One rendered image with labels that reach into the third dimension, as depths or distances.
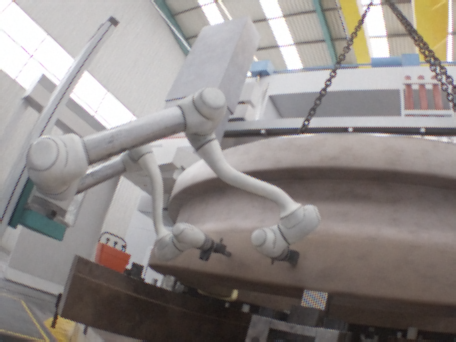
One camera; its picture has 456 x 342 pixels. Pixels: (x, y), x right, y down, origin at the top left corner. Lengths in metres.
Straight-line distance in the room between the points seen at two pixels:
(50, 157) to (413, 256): 1.52
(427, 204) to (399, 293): 0.56
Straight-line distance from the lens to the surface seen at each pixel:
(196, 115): 1.14
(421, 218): 1.80
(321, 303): 1.42
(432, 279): 1.58
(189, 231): 1.57
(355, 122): 5.86
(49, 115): 1.42
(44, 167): 1.01
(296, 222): 1.26
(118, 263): 1.93
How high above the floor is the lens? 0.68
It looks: 23 degrees up
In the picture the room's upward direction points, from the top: 16 degrees clockwise
